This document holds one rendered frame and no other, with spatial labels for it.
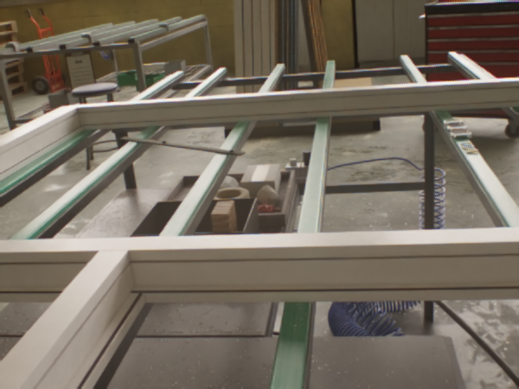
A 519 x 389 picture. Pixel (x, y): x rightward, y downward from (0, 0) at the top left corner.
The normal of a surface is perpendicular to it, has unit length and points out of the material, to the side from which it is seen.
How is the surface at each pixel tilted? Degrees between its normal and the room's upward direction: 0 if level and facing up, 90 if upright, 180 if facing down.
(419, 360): 0
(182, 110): 90
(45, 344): 0
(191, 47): 90
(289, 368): 0
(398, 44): 90
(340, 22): 90
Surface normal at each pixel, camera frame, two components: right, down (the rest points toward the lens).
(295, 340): -0.09, -0.94
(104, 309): 0.99, -0.04
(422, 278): -0.13, 0.34
